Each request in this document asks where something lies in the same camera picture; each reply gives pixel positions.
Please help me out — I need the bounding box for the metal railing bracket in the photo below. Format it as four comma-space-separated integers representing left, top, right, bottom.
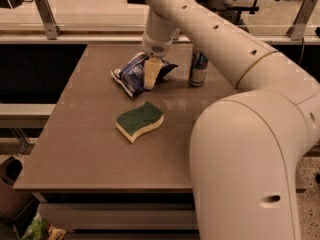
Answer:
286, 0, 318, 41
34, 0, 60, 40

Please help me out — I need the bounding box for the right metal railing bracket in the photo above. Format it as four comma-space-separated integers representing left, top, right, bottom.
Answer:
286, 0, 318, 41

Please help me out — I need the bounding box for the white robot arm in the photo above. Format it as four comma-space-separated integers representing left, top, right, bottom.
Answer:
143, 0, 320, 240

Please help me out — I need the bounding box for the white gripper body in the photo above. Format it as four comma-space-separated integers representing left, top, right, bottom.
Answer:
142, 32, 173, 57

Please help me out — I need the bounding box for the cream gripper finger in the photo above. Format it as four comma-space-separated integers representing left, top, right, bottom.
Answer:
144, 57, 163, 90

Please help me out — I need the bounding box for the yellow snack package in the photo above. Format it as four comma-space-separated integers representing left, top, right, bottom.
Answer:
47, 225, 68, 240

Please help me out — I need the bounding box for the green yellow sponge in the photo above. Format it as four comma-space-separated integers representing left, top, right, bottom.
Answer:
116, 102, 164, 143

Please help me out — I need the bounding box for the green snack bag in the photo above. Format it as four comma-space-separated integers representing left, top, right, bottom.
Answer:
21, 212, 48, 240

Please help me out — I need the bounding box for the blue chip bag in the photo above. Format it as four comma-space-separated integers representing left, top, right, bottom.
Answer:
110, 52, 179, 99

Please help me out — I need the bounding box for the left metal railing bracket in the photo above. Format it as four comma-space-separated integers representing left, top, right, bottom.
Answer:
34, 0, 60, 40

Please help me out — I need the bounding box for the silver blue energy drink can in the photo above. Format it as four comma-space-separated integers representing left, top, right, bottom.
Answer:
189, 47, 208, 87

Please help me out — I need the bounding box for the brown cardboard box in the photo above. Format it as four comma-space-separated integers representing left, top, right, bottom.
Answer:
0, 156, 33, 220

